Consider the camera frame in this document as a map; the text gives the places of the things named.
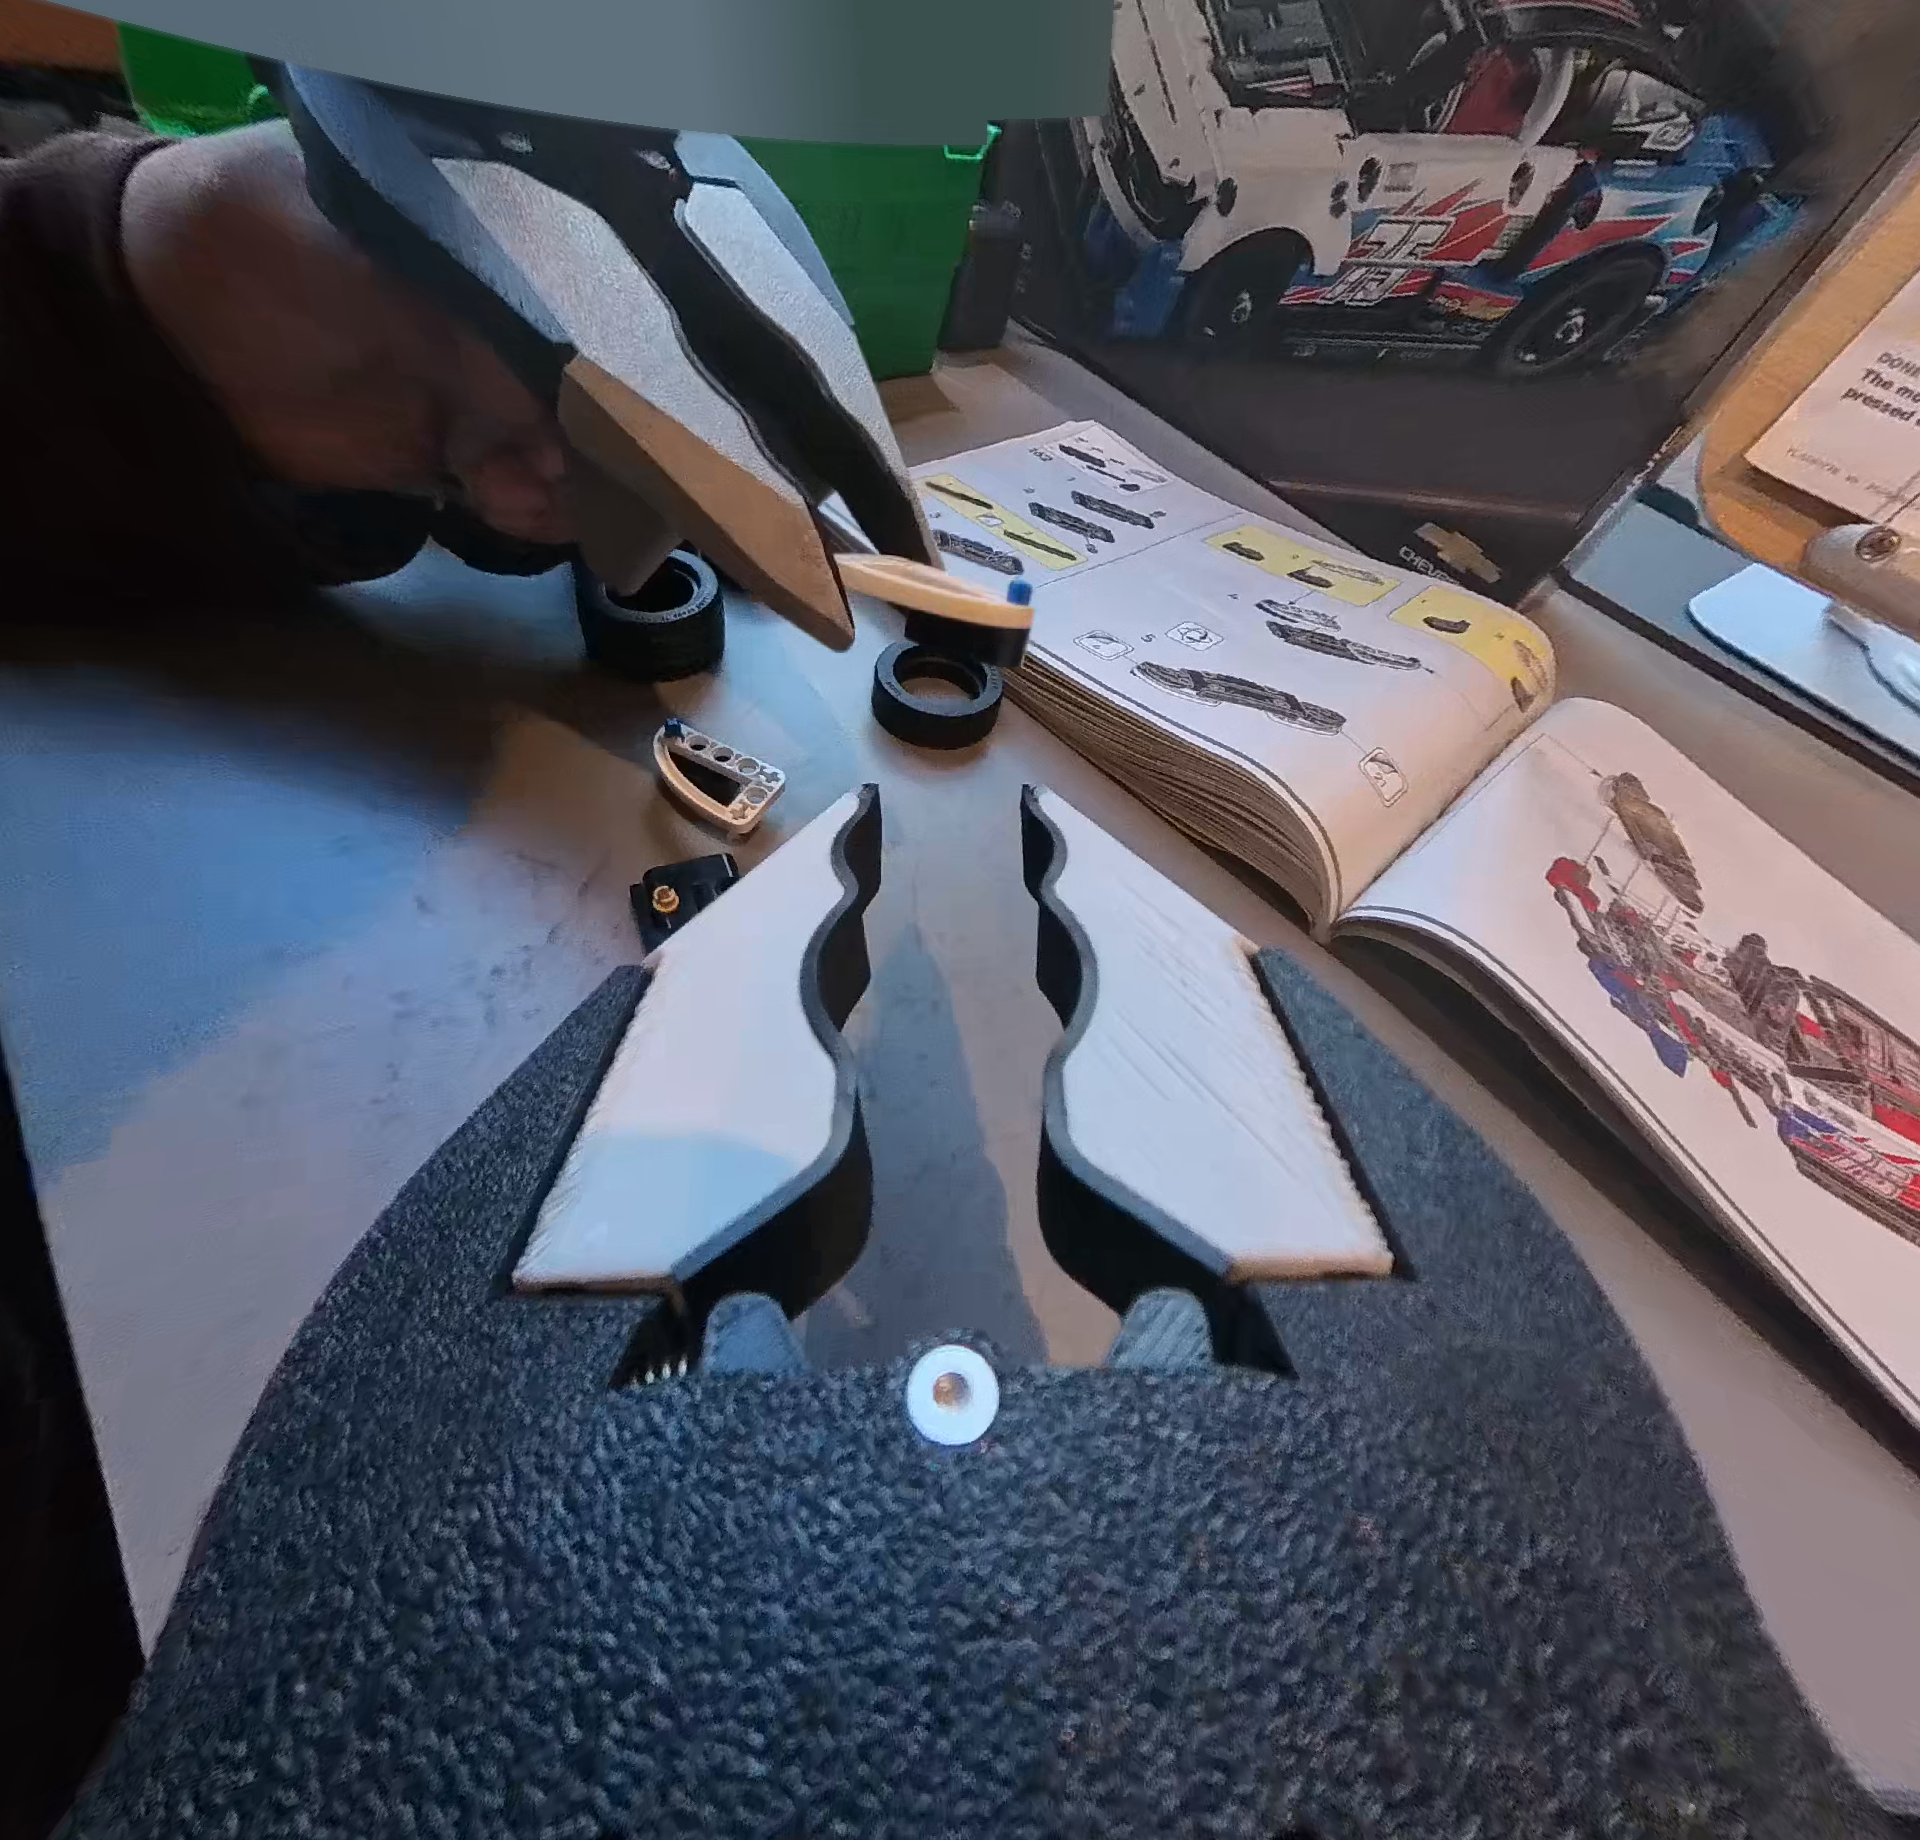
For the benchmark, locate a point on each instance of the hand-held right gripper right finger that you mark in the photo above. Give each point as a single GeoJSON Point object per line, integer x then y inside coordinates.
{"type": "Point", "coordinates": [1185, 1119]}

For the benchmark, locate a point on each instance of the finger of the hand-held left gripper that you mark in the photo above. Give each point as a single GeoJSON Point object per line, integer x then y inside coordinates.
{"type": "Point", "coordinates": [780, 295]}
{"type": "Point", "coordinates": [600, 279]}

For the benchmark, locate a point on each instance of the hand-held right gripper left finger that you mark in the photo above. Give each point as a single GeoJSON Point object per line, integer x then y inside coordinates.
{"type": "Point", "coordinates": [705, 1119]}

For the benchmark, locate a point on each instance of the green plastic bin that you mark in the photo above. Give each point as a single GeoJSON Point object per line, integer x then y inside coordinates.
{"type": "Point", "coordinates": [886, 267]}

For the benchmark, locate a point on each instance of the black panel brick with pins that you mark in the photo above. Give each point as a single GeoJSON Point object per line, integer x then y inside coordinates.
{"type": "Point", "coordinates": [699, 880]}

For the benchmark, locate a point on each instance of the white curved brick with pin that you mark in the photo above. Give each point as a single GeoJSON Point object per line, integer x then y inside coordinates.
{"type": "Point", "coordinates": [694, 798]}

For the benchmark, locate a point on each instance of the plain white curved brick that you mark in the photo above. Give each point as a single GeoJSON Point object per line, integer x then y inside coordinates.
{"type": "Point", "coordinates": [930, 589]}

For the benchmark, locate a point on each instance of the person's left forearm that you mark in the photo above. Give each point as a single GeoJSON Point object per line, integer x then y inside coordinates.
{"type": "Point", "coordinates": [76, 370]}

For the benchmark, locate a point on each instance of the grey desk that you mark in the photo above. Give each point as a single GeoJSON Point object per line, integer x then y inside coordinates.
{"type": "Point", "coordinates": [301, 970]}

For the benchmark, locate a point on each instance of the person's left hand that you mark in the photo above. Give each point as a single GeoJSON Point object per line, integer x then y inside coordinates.
{"type": "Point", "coordinates": [301, 309]}

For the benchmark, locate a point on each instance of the dark cylindrical bottle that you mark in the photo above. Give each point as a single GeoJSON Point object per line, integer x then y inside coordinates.
{"type": "Point", "coordinates": [981, 279]}

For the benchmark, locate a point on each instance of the black toy tyre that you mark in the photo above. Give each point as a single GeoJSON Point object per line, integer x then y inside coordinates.
{"type": "Point", "coordinates": [938, 724]}
{"type": "Point", "coordinates": [652, 640]}

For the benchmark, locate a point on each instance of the open instruction booklet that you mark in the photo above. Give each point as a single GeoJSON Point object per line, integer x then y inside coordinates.
{"type": "Point", "coordinates": [1276, 702]}

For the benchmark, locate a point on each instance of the toy car set box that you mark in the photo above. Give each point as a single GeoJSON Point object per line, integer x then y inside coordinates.
{"type": "Point", "coordinates": [1350, 432]}

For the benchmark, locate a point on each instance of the person's clothed body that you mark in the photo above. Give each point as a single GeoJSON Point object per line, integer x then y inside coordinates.
{"type": "Point", "coordinates": [43, 1419]}

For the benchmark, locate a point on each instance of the instruction sheet on stand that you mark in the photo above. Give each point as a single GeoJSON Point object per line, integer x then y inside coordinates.
{"type": "Point", "coordinates": [1798, 625]}

